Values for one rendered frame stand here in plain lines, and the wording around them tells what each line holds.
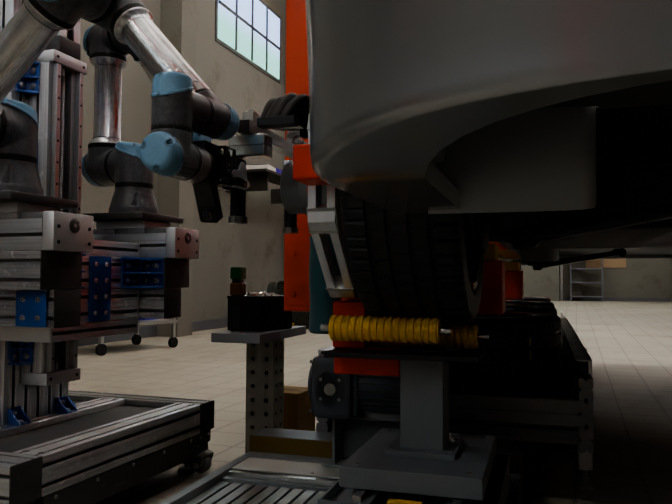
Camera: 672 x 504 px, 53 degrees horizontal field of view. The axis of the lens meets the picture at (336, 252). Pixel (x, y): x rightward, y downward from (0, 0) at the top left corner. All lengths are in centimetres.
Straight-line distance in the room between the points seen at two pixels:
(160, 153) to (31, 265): 54
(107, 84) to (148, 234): 54
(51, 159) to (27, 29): 52
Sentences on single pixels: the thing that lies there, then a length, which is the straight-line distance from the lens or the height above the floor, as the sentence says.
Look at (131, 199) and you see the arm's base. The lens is 217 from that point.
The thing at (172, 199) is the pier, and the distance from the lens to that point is 766.
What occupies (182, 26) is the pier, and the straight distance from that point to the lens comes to 807.
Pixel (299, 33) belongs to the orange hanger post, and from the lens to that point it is 230.
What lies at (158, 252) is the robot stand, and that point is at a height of 70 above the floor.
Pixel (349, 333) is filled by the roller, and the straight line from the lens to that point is 152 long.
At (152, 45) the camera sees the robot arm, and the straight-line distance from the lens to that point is 155.
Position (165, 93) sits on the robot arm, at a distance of 132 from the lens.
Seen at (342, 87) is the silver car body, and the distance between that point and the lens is 72.
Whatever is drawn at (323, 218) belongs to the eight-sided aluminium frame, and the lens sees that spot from 141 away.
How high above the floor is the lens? 62
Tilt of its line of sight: 2 degrees up
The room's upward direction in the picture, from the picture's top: straight up
